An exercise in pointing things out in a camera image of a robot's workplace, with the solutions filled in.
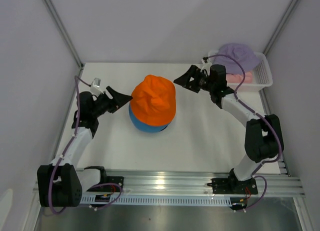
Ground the purple bucket hat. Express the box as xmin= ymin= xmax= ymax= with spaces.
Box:
xmin=210 ymin=43 xmax=261 ymax=75

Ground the blue bucket hat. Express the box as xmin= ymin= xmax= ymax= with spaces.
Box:
xmin=128 ymin=105 xmax=171 ymax=134

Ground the aluminium mounting rail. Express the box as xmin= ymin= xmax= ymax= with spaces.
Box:
xmin=76 ymin=168 xmax=305 ymax=197

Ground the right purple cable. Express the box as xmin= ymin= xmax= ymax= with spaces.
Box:
xmin=202 ymin=54 xmax=283 ymax=213

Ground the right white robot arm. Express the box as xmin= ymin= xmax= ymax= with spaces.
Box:
xmin=174 ymin=64 xmax=284 ymax=195

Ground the white plastic basket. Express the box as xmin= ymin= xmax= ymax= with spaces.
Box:
xmin=208 ymin=50 xmax=273 ymax=92

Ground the pink bucket hat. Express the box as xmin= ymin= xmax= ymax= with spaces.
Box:
xmin=226 ymin=71 xmax=253 ymax=84

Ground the orange bucket hat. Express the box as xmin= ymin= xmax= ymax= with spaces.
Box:
xmin=129 ymin=74 xmax=176 ymax=127

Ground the purple cable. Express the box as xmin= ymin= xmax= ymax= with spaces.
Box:
xmin=202 ymin=54 xmax=283 ymax=213
xmin=48 ymin=75 xmax=124 ymax=216

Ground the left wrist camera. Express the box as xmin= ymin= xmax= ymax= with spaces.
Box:
xmin=90 ymin=77 xmax=103 ymax=96

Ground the white slotted cable duct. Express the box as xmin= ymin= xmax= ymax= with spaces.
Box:
xmin=80 ymin=194 xmax=232 ymax=207

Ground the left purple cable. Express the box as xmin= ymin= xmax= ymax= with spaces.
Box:
xmin=48 ymin=75 xmax=124 ymax=216

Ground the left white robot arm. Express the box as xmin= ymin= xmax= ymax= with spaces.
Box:
xmin=37 ymin=86 xmax=132 ymax=210

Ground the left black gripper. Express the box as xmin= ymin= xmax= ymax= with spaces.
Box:
xmin=91 ymin=86 xmax=132 ymax=118

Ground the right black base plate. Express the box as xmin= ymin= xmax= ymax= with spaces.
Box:
xmin=206 ymin=178 xmax=258 ymax=195

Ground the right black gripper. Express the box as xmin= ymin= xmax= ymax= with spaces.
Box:
xmin=173 ymin=65 xmax=215 ymax=94

